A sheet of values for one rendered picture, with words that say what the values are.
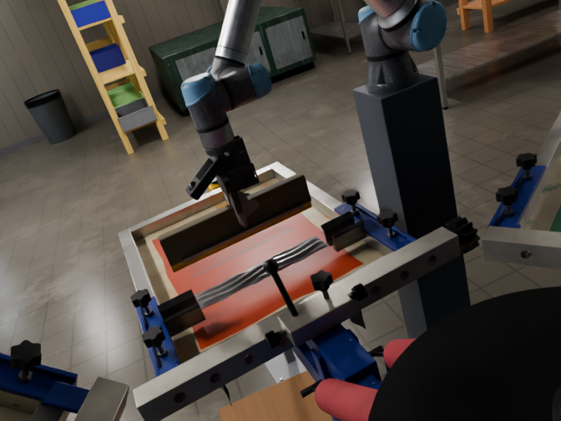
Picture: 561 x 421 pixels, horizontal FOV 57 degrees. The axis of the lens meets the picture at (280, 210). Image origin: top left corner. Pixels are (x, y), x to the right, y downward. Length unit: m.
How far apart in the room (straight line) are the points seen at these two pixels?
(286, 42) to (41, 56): 3.83
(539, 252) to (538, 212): 0.26
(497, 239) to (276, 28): 6.22
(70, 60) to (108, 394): 8.18
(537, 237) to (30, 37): 8.31
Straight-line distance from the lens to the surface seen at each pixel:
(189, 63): 6.87
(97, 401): 0.82
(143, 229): 1.69
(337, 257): 1.25
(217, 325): 1.18
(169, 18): 8.86
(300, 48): 7.23
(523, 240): 1.06
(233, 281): 1.28
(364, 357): 0.86
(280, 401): 2.27
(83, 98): 8.92
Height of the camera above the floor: 1.64
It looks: 27 degrees down
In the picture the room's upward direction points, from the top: 18 degrees counter-clockwise
